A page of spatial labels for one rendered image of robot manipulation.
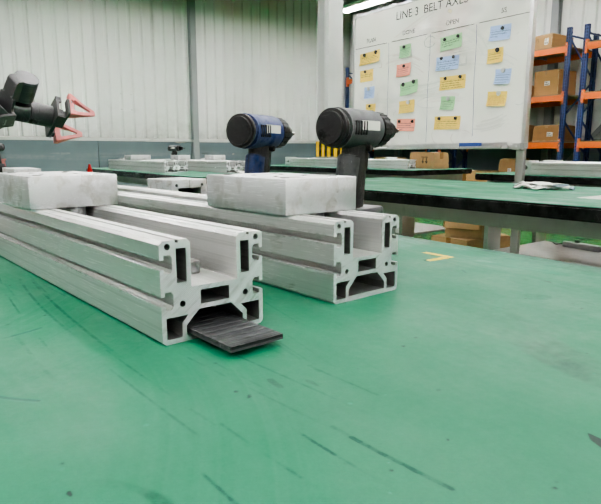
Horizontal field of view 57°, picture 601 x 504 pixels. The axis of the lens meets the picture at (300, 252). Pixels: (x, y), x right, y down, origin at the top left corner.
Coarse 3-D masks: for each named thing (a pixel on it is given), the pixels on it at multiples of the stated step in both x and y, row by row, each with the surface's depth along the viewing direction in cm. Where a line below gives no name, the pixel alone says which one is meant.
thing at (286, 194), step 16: (208, 176) 71; (224, 176) 69; (240, 176) 66; (256, 176) 66; (272, 176) 66; (288, 176) 66; (304, 176) 66; (320, 176) 66; (336, 176) 66; (352, 176) 66; (208, 192) 72; (224, 192) 69; (240, 192) 66; (256, 192) 64; (272, 192) 62; (288, 192) 60; (304, 192) 62; (320, 192) 63; (336, 192) 65; (352, 192) 67; (240, 208) 67; (256, 208) 64; (272, 208) 62; (288, 208) 61; (304, 208) 62; (320, 208) 64; (336, 208) 65; (352, 208) 67
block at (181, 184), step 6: (150, 180) 124; (156, 180) 122; (162, 180) 120; (168, 180) 119; (174, 180) 119; (180, 180) 120; (186, 180) 121; (192, 180) 122; (198, 180) 123; (204, 180) 124; (150, 186) 124; (156, 186) 123; (162, 186) 121; (168, 186) 119; (174, 186) 119; (180, 186) 120; (186, 186) 121; (192, 186) 122; (198, 186) 123; (204, 186) 124; (192, 192) 125; (198, 192) 124; (204, 192) 124
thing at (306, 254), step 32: (128, 192) 96; (160, 192) 98; (256, 224) 67; (288, 224) 61; (320, 224) 57; (352, 224) 57; (384, 224) 61; (288, 256) 62; (320, 256) 58; (352, 256) 58; (384, 256) 61; (288, 288) 62; (320, 288) 58; (352, 288) 62; (384, 288) 62
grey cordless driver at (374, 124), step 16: (336, 112) 81; (352, 112) 83; (368, 112) 86; (320, 128) 83; (336, 128) 81; (352, 128) 82; (368, 128) 85; (384, 128) 88; (336, 144) 82; (352, 144) 84; (368, 144) 87; (384, 144) 91; (352, 160) 85; (368, 208) 87
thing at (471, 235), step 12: (420, 156) 521; (432, 156) 509; (444, 156) 515; (420, 168) 523; (432, 168) 511; (444, 168) 518; (456, 228) 451; (468, 228) 446; (480, 228) 446; (432, 240) 474; (444, 240) 463; (456, 240) 452; (468, 240) 446; (480, 240) 453; (504, 240) 470
